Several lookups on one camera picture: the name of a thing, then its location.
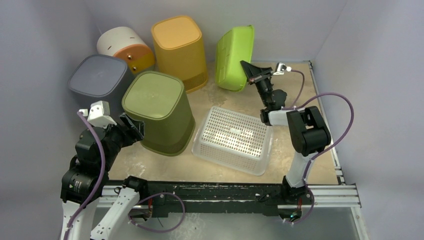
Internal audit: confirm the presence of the lime green tray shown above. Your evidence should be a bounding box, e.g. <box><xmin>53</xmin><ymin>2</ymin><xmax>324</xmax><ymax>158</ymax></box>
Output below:
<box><xmin>214</xmin><ymin>25</ymin><xmax>255</xmax><ymax>92</ymax></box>

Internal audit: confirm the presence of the olive green mesh basket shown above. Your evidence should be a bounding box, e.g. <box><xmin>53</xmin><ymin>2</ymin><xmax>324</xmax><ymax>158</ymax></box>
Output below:
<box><xmin>121</xmin><ymin>71</ymin><xmax>196</xmax><ymax>157</ymax></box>

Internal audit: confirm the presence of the white mesh tray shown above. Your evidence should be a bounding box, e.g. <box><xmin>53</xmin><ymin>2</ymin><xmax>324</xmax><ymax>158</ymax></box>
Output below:
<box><xmin>191</xmin><ymin>106</ymin><xmax>274</xmax><ymax>176</ymax></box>

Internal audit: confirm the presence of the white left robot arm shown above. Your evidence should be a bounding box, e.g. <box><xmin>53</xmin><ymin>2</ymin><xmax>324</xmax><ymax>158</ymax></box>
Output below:
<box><xmin>60</xmin><ymin>110</ymin><xmax>145</xmax><ymax>240</ymax></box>

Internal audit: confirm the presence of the aluminium frame rail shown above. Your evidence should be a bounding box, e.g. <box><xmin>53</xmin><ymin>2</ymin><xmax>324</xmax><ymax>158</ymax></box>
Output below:
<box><xmin>97</xmin><ymin>185</ymin><xmax>362</xmax><ymax>209</ymax></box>

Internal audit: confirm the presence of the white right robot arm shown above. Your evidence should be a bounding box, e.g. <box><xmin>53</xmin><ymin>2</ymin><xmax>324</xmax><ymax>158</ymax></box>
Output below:
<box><xmin>240</xmin><ymin>60</ymin><xmax>332</xmax><ymax>204</ymax></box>

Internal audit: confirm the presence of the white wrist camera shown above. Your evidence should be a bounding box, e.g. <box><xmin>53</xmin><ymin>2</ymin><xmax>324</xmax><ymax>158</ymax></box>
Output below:
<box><xmin>78</xmin><ymin>100</ymin><xmax>117</xmax><ymax>129</ymax></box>
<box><xmin>272</xmin><ymin>62</ymin><xmax>292</xmax><ymax>76</ymax></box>

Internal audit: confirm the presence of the round pastel drawer cabinet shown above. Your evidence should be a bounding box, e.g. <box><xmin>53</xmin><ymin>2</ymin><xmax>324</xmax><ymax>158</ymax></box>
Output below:
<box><xmin>96</xmin><ymin>26</ymin><xmax>156</xmax><ymax>75</ymax></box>

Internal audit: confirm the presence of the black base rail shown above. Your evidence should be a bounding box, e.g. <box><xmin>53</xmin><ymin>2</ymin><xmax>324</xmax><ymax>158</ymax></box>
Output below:
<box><xmin>116</xmin><ymin>180</ymin><xmax>314</xmax><ymax>218</ymax></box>

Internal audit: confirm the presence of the grey mesh basket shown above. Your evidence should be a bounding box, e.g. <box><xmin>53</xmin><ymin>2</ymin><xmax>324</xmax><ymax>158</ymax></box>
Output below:
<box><xmin>68</xmin><ymin>54</ymin><xmax>135</xmax><ymax>119</ymax></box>

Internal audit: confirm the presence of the orange mesh basket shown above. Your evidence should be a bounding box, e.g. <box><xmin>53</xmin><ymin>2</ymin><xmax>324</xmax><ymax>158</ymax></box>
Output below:
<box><xmin>151</xmin><ymin>15</ymin><xmax>208</xmax><ymax>94</ymax></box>

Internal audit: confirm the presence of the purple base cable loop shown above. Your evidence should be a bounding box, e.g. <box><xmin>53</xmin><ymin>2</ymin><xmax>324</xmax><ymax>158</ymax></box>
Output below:
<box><xmin>127</xmin><ymin>192</ymin><xmax>186</xmax><ymax>233</ymax></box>

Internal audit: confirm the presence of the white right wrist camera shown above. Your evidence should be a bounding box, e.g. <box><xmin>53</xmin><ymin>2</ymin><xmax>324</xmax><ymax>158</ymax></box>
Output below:
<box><xmin>272</xmin><ymin>62</ymin><xmax>292</xmax><ymax>76</ymax></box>

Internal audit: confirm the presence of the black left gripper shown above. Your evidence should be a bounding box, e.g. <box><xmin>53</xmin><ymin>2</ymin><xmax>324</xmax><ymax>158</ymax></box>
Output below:
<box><xmin>97</xmin><ymin>112</ymin><xmax>145</xmax><ymax>170</ymax></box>

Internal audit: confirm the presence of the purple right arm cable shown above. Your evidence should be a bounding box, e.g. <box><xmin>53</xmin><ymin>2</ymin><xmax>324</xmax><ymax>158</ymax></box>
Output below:
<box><xmin>281</xmin><ymin>69</ymin><xmax>355</xmax><ymax>226</ymax></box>

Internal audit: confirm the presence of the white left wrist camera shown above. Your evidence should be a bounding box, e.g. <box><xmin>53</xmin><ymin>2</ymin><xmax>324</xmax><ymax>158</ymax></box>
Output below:
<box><xmin>78</xmin><ymin>100</ymin><xmax>117</xmax><ymax>129</ymax></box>

